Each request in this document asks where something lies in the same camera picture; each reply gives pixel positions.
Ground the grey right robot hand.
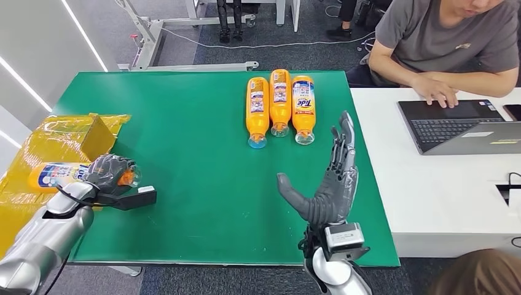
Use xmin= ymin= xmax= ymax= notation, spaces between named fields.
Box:
xmin=276 ymin=111 xmax=360 ymax=229

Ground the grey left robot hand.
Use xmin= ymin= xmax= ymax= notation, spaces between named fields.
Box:
xmin=82 ymin=154 xmax=137 ymax=197

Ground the orange detergent bottle clear cap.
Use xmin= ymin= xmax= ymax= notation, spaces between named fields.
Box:
xmin=27 ymin=162 xmax=143 ymax=194
xmin=270 ymin=69 xmax=293 ymax=138

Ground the orange Tide detergent bottle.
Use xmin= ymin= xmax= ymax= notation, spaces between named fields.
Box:
xmin=291 ymin=75 xmax=316 ymax=146

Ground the orange detergent bottle blue cap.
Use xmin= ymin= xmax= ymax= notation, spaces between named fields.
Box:
xmin=246 ymin=77 xmax=271 ymax=150

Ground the yellow plastic wrapped cardboard box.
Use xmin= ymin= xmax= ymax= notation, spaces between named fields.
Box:
xmin=0 ymin=113 xmax=132 ymax=261

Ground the white desk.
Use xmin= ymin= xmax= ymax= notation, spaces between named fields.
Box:
xmin=350 ymin=87 xmax=521 ymax=259

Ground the grey laptop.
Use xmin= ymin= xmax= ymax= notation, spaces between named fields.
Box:
xmin=398 ymin=99 xmax=521 ymax=157

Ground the person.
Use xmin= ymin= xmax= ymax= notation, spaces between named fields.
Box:
xmin=427 ymin=249 xmax=521 ymax=295
xmin=325 ymin=0 xmax=358 ymax=42
xmin=346 ymin=0 xmax=521 ymax=110

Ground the humanoid robot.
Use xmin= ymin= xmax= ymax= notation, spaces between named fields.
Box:
xmin=216 ymin=0 xmax=246 ymax=44

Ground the black phone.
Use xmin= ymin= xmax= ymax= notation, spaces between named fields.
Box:
xmin=503 ymin=104 xmax=521 ymax=122

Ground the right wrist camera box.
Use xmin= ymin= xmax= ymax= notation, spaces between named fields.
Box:
xmin=323 ymin=221 xmax=371 ymax=262

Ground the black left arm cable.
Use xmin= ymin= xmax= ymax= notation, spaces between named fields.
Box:
xmin=42 ymin=184 xmax=123 ymax=295

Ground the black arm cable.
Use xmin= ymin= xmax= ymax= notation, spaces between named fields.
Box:
xmin=42 ymin=184 xmax=123 ymax=295
xmin=298 ymin=227 xmax=326 ymax=294

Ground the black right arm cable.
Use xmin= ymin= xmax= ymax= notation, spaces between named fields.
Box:
xmin=298 ymin=227 xmax=326 ymax=294

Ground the white robot hoist frame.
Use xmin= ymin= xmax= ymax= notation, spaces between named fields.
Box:
xmin=114 ymin=0 xmax=260 ymax=73

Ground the white floor cable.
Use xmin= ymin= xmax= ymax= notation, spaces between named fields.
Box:
xmin=160 ymin=27 xmax=377 ymax=50

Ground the white table frame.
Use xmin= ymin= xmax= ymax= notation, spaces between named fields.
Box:
xmin=185 ymin=0 xmax=302 ymax=33

